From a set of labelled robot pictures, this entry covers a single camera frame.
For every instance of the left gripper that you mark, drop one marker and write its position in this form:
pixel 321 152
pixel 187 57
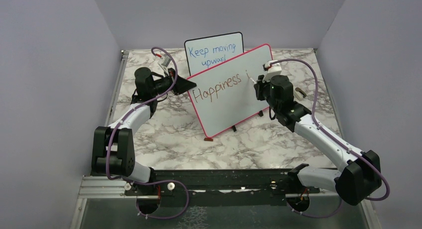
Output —
pixel 182 85

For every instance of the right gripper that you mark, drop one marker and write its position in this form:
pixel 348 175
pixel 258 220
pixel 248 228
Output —
pixel 259 86

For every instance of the pink framed whiteboard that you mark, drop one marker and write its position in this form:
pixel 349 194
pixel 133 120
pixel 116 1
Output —
pixel 224 96

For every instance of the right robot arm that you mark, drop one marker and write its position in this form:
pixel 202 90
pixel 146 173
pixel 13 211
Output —
pixel 357 173

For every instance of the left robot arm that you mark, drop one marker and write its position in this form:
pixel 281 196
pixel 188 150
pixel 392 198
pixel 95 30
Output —
pixel 113 146

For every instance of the black framed whiteboard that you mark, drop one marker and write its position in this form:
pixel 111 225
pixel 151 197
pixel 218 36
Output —
pixel 205 52

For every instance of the small white eraser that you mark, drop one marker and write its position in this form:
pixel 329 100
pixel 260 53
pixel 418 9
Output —
pixel 299 94

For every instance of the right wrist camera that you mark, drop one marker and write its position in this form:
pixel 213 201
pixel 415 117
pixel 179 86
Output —
pixel 271 68

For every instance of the black mounting rail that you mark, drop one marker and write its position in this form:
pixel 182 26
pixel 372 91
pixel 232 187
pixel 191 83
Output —
pixel 206 188

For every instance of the aluminium table frame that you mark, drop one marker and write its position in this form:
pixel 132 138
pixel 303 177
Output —
pixel 173 139

